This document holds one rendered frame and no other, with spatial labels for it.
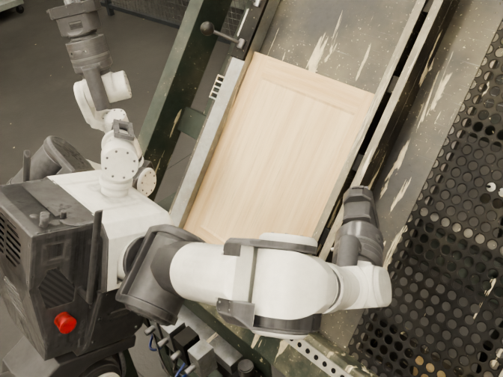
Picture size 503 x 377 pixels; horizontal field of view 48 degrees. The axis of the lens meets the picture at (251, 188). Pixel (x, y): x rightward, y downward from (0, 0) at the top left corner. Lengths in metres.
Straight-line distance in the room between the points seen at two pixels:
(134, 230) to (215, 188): 0.60
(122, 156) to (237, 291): 0.40
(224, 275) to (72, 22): 0.78
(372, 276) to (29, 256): 0.54
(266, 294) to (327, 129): 0.75
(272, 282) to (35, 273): 0.43
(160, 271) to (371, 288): 0.33
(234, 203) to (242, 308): 0.83
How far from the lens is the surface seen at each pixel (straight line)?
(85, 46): 1.33
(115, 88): 1.35
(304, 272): 0.72
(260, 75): 1.56
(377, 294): 0.91
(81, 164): 1.27
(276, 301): 0.72
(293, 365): 1.39
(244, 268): 0.74
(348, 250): 0.96
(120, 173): 1.05
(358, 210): 1.06
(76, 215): 1.02
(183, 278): 0.83
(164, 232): 0.95
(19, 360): 1.26
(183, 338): 1.57
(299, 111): 1.46
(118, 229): 1.01
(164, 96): 1.77
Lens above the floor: 1.99
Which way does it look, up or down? 38 degrees down
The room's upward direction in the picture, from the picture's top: 7 degrees counter-clockwise
